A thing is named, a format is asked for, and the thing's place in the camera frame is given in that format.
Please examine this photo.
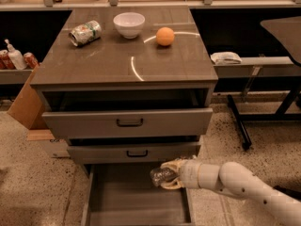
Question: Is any orange fruit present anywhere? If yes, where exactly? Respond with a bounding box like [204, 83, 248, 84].
[156, 27, 175, 46]

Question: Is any grey top drawer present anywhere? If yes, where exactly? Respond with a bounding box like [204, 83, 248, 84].
[42, 108, 213, 139]

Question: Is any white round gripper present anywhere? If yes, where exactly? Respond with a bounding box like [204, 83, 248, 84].
[161, 159, 200, 190]

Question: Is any white pump bottle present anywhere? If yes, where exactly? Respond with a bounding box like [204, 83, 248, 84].
[5, 39, 27, 70]

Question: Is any grey middle drawer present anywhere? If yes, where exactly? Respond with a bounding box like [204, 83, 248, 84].
[67, 141, 200, 165]

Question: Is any grey drawer cabinet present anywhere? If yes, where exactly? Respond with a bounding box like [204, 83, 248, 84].
[31, 7, 218, 105]

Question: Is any cardboard box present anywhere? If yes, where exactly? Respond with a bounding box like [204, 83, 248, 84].
[8, 67, 47, 130]

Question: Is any grey right shelf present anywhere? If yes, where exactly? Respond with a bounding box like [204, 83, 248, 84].
[214, 56, 301, 78]

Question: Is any black office chair base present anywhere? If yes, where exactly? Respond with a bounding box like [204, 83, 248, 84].
[275, 186, 301, 201]

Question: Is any dark side table top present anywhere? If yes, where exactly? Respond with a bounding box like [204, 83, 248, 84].
[261, 16, 301, 66]

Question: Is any white box on floor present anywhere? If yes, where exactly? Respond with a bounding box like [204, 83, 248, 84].
[26, 129, 70, 158]

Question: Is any folded white cloth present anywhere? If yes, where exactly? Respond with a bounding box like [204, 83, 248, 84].
[210, 52, 242, 65]

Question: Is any crushed green soda can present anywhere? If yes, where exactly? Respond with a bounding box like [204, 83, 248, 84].
[69, 20, 102, 47]

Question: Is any white bowl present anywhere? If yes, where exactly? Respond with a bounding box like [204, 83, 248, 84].
[113, 12, 145, 39]

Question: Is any red soda can at edge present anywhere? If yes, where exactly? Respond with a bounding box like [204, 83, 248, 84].
[0, 50, 15, 70]

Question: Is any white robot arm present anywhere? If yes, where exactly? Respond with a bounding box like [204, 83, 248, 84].
[159, 159, 301, 226]

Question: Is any black table leg frame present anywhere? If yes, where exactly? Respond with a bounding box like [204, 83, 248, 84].
[227, 85, 301, 151]

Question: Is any grey open bottom drawer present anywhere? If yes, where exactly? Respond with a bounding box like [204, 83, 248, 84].
[81, 162, 195, 226]

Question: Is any grey left shelf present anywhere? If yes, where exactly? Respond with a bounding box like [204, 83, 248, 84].
[0, 70, 32, 85]

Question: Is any clear plastic water bottle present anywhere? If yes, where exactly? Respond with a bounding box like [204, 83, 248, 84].
[150, 168, 178, 186]

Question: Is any grey shelf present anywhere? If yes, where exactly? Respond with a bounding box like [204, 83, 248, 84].
[214, 56, 301, 78]
[0, 70, 32, 85]

